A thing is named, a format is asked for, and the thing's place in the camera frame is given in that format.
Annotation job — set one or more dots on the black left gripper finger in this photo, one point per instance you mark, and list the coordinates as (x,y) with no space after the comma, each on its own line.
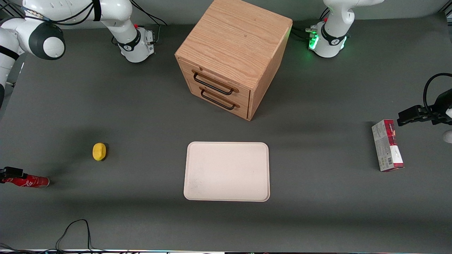
(409,112)
(411,121)

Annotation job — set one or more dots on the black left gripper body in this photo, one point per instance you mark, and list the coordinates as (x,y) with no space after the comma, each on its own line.
(440,107)

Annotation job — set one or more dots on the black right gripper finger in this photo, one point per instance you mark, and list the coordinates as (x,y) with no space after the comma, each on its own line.
(14,172)

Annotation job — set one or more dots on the red coke bottle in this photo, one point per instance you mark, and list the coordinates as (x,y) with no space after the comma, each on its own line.
(33,181)

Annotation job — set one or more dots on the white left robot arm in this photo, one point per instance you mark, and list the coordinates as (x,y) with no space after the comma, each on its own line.
(333,33)

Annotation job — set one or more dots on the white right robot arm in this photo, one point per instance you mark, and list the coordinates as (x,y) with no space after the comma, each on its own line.
(113,14)

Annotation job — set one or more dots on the cream plastic tray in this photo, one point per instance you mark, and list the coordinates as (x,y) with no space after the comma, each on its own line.
(226,171)

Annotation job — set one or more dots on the grey and red carton box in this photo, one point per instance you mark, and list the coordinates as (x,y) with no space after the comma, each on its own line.
(387,146)

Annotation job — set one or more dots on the yellow lemon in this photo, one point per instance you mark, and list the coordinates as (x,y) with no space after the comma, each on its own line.
(99,151)

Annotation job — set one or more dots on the wooden drawer front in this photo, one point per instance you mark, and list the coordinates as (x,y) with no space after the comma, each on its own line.
(215,76)
(222,106)

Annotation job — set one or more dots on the wooden drawer cabinet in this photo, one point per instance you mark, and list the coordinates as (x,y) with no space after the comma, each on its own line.
(235,33)

